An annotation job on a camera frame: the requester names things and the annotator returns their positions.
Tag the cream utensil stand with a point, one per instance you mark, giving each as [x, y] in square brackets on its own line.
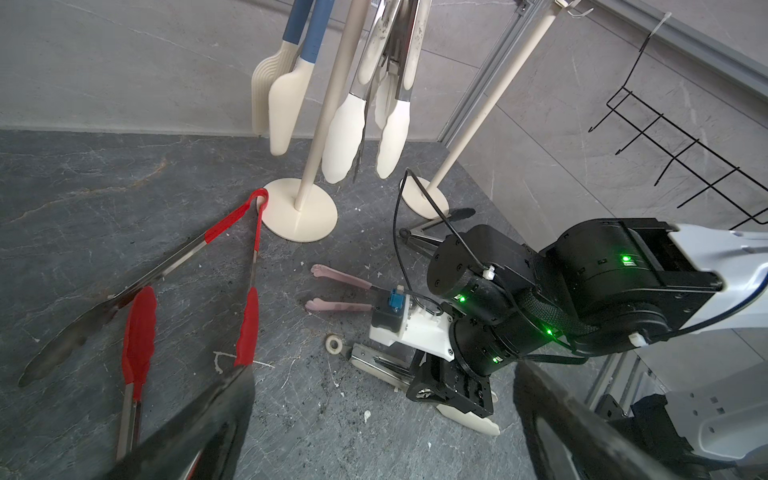
[506, 59]
[299, 210]

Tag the blue handle cream tongs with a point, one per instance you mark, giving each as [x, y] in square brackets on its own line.
[279, 82]

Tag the pink tip small tongs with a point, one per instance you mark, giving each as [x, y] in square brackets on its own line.
[342, 292]

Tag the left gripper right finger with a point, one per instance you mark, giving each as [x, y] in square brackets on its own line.
[601, 451]

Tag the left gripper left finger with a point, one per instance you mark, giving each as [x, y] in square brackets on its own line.
[210, 432]

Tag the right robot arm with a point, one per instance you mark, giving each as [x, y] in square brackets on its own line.
[604, 286]

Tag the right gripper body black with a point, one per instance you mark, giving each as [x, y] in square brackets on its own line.
[481, 349]

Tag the black tip steel tongs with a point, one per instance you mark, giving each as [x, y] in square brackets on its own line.
[417, 239]

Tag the wide cream handle tongs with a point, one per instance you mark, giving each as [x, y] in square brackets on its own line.
[458, 396]

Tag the red silicone tip tongs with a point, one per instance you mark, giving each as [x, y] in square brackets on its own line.
[138, 349]

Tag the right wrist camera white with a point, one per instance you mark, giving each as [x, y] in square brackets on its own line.
[397, 318]

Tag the black wall hook rack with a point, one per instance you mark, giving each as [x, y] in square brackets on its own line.
[691, 144]

